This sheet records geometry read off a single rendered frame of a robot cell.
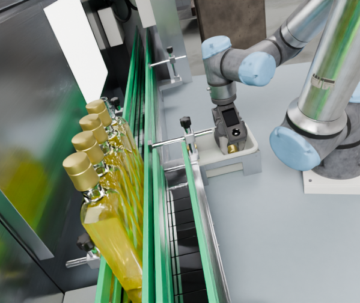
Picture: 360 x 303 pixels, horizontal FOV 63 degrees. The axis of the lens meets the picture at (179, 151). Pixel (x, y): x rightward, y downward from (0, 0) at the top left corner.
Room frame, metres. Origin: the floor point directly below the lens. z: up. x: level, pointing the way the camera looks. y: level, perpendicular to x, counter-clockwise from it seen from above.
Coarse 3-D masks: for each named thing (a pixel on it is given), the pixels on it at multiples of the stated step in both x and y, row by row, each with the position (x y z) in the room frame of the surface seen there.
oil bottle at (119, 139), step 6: (120, 132) 0.52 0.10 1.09; (108, 138) 0.50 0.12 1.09; (114, 138) 0.50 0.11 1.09; (120, 138) 0.50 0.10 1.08; (126, 138) 0.52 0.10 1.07; (114, 144) 0.49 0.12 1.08; (120, 144) 0.49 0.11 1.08; (126, 144) 0.51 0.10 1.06; (126, 150) 0.49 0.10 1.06; (132, 150) 0.53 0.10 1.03; (132, 156) 0.51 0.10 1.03; (132, 162) 0.50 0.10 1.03; (132, 168) 0.49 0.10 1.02; (138, 168) 0.52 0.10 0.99; (138, 174) 0.50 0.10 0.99; (138, 180) 0.49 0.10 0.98
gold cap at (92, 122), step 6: (90, 114) 0.47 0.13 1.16; (96, 114) 0.46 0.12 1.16; (84, 120) 0.45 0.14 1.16; (90, 120) 0.45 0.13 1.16; (96, 120) 0.45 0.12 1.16; (84, 126) 0.44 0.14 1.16; (90, 126) 0.44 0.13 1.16; (96, 126) 0.44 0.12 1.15; (102, 126) 0.45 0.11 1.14; (96, 132) 0.44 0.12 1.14; (102, 132) 0.45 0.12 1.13; (96, 138) 0.44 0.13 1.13; (102, 138) 0.44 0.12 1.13
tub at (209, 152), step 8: (248, 128) 0.77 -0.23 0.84; (200, 136) 0.83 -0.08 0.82; (208, 136) 0.82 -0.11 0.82; (248, 136) 0.74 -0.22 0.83; (200, 144) 0.82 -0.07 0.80; (208, 144) 0.82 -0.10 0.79; (216, 144) 0.82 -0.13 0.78; (232, 144) 0.81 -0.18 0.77; (248, 144) 0.74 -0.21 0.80; (256, 144) 0.68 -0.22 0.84; (200, 152) 0.82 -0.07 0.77; (208, 152) 0.80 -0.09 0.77; (216, 152) 0.79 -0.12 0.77; (240, 152) 0.66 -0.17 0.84; (248, 152) 0.66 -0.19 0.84; (200, 160) 0.77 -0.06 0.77; (208, 160) 0.67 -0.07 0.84; (216, 160) 0.67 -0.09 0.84
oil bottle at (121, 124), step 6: (120, 120) 0.57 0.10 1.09; (114, 126) 0.55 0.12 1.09; (120, 126) 0.55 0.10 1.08; (126, 126) 0.57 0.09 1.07; (126, 132) 0.55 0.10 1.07; (132, 138) 0.58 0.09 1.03; (132, 144) 0.55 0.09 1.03; (138, 150) 0.59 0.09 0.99; (138, 156) 0.57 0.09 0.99; (138, 162) 0.55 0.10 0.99
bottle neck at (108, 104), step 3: (102, 99) 0.58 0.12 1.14; (105, 99) 0.58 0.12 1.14; (108, 99) 0.57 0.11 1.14; (105, 102) 0.56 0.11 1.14; (108, 102) 0.57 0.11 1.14; (105, 105) 0.56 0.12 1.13; (108, 105) 0.56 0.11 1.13; (111, 105) 0.57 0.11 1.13; (108, 108) 0.56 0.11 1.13; (111, 108) 0.56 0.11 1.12; (108, 111) 0.56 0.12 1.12; (111, 111) 0.56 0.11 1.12; (111, 114) 0.56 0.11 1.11; (114, 114) 0.57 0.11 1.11; (111, 117) 0.56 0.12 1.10; (114, 117) 0.56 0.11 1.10; (114, 120) 0.56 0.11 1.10
